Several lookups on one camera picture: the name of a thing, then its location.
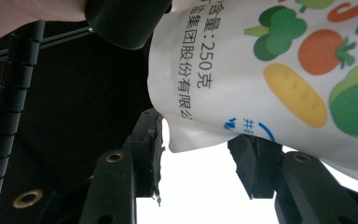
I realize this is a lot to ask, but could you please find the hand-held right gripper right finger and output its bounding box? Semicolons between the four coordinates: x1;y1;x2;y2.
227;133;358;224

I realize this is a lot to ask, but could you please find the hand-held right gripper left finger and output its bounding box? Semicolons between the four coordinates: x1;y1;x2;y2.
78;107;166;224

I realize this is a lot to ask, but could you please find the white and blue stand-up pouch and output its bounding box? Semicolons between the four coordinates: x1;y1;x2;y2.
147;0;358;188

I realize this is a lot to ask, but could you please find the black tripod stand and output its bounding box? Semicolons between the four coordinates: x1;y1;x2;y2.
0;26;95;69

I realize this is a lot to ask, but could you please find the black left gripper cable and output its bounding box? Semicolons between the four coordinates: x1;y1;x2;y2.
0;21;47;220

